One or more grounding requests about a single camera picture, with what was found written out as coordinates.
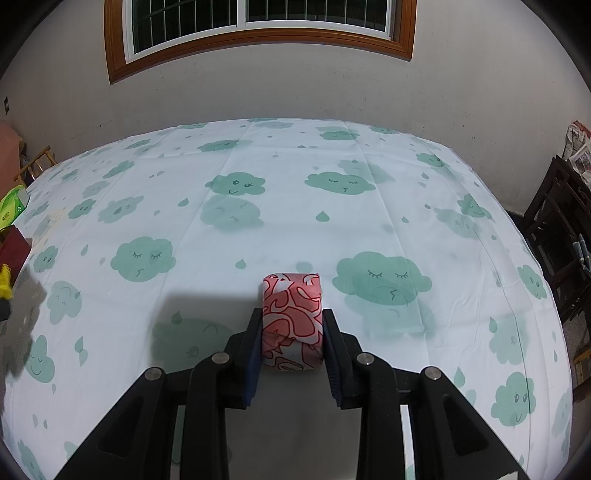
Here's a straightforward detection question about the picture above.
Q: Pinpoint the pink patterned snack packet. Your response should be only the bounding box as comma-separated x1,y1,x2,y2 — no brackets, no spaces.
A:
261,272,324,372

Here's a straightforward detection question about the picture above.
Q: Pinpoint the wooden framed window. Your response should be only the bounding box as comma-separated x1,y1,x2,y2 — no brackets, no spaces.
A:
104,0,416,84

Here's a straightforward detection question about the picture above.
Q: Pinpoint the dark wooden chair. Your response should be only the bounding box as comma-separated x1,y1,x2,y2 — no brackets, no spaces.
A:
522,157,591,324

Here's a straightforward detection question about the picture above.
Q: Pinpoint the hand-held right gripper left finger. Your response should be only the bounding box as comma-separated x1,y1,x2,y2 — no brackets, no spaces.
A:
55,307,264,480

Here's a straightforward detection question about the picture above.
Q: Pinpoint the gold and maroon tin box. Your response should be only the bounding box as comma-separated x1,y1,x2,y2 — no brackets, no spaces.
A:
0,228,31,282

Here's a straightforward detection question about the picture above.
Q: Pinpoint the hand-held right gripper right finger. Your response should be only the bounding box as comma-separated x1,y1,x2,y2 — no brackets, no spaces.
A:
322,308,532,480

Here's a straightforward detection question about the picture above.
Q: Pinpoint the bamboo stool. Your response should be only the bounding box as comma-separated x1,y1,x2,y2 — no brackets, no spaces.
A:
16,145,56,185

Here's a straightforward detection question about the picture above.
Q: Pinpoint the stack of newspapers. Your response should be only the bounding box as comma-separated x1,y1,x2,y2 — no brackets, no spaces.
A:
563,121,591,185

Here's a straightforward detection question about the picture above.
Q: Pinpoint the green tissue pack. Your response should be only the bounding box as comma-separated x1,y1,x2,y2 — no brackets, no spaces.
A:
0,185,29,230

